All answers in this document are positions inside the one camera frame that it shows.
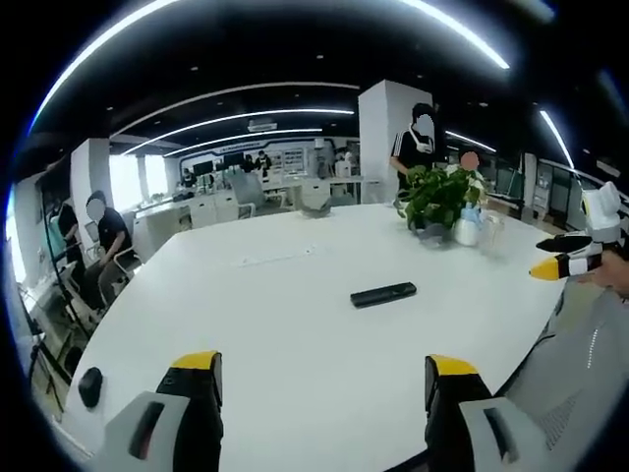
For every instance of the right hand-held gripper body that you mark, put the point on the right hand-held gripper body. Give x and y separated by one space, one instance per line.
603 216

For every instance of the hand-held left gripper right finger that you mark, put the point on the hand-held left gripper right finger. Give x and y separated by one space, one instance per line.
467 423

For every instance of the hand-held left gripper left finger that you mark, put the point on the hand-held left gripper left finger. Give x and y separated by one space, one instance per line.
172 423

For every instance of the black remote control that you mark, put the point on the black remote control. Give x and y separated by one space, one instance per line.
383 294

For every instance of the person's right hand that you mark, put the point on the person's right hand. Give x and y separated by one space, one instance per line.
609 273

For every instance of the clear glass jar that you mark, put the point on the clear glass jar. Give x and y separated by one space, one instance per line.
494 231

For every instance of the black computer mouse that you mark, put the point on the black computer mouse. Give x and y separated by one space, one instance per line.
90 387

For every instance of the white spray bottle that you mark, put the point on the white spray bottle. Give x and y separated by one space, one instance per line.
467 227

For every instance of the grey mesh office chair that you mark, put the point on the grey mesh office chair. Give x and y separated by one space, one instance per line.
565 369

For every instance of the green potted plant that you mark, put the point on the green potted plant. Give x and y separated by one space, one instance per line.
440 196

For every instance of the white office chair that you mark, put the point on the white office chair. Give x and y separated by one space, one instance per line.
120 268

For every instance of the black tripod stand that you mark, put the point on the black tripod stand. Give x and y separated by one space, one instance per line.
56 295

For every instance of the white square pillar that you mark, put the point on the white square pillar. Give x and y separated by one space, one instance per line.
390 142

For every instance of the grey bowl-shaped object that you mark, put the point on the grey bowl-shaped object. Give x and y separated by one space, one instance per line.
315 208

